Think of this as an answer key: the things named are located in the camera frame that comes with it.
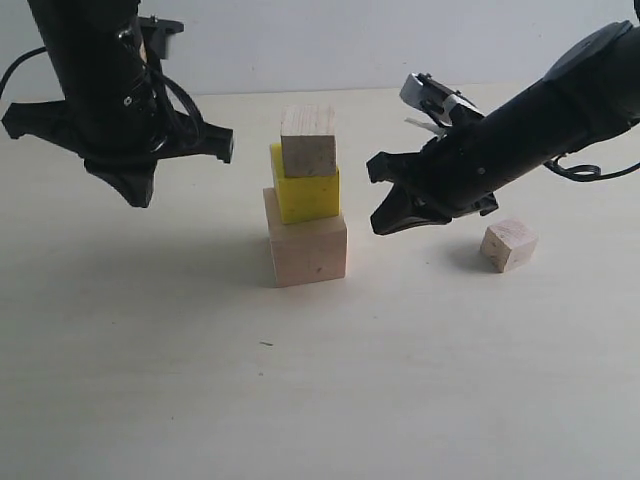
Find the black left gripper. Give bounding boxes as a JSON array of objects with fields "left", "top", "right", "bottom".
[{"left": 2, "top": 64, "right": 234, "bottom": 208}]

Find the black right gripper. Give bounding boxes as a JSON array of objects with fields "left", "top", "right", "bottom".
[{"left": 366, "top": 127, "right": 500, "bottom": 235}]

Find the large wooden cube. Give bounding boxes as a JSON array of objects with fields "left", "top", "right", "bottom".
[{"left": 262, "top": 187, "right": 348, "bottom": 287}]

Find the yellow cube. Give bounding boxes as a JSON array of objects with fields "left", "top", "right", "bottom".
[{"left": 270, "top": 143, "right": 341, "bottom": 225}]

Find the small wooden cube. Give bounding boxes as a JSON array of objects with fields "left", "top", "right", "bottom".
[{"left": 480, "top": 219, "right": 539, "bottom": 273}]

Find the medium wooden cube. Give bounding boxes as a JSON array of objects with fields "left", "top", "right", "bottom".
[{"left": 280, "top": 104, "right": 337, "bottom": 178}]

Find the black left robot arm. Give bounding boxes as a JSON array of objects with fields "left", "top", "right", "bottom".
[{"left": 1, "top": 1, "right": 234, "bottom": 208}]

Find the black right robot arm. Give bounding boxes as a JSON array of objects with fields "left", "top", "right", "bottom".
[{"left": 366, "top": 21, "right": 639, "bottom": 236}]

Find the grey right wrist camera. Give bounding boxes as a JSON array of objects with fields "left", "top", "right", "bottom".
[{"left": 399, "top": 73, "right": 485, "bottom": 137}]

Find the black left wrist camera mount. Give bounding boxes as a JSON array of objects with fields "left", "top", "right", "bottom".
[{"left": 139, "top": 16, "right": 185, "bottom": 60}]

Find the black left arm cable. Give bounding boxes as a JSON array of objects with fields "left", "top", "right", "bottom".
[{"left": 0, "top": 47, "right": 49, "bottom": 99}]

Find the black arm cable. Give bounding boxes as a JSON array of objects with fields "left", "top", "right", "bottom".
[
  {"left": 0, "top": 47, "right": 49, "bottom": 99},
  {"left": 544, "top": 158, "right": 640, "bottom": 183}
]

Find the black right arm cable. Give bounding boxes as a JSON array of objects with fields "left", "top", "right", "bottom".
[{"left": 544, "top": 158, "right": 640, "bottom": 183}]

